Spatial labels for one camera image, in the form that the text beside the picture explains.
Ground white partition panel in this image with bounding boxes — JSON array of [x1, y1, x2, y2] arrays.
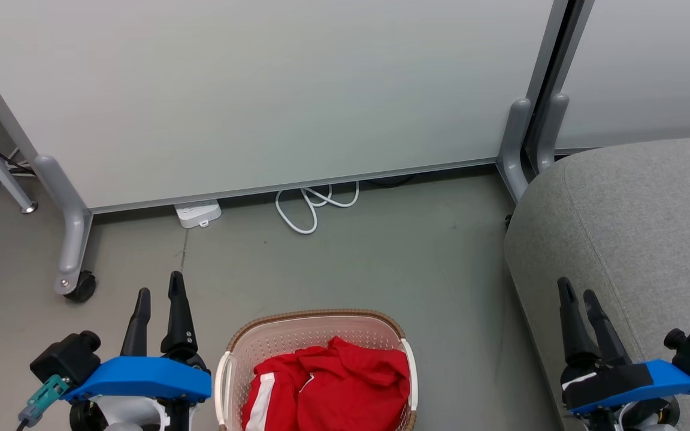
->
[[0, 0, 570, 214], [552, 0, 690, 153]]

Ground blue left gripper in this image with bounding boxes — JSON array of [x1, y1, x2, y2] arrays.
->
[[60, 271, 213, 403]]

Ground grey fabric sofa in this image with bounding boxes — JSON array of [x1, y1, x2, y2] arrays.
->
[[504, 136, 690, 431]]

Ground black caster wheel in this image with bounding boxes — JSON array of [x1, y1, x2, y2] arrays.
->
[[63, 271, 97, 303]]

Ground white perforated laundry basket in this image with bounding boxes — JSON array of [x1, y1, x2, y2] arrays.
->
[[213, 308, 419, 431]]

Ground white looped cable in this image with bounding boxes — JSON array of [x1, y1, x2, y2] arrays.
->
[[275, 181, 361, 235]]

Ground red garment with white stripe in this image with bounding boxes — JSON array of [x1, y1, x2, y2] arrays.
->
[[241, 336, 411, 431]]

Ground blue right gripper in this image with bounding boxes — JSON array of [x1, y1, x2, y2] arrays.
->
[[556, 277, 690, 417]]

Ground white power strip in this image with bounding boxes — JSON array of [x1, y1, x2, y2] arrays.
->
[[174, 199, 223, 229]]

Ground teal left cable connector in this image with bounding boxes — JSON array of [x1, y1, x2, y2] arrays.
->
[[19, 374, 73, 429]]

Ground grey partition leg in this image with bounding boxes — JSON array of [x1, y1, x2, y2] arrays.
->
[[32, 154, 94, 295], [535, 93, 569, 174], [497, 98, 532, 203]]

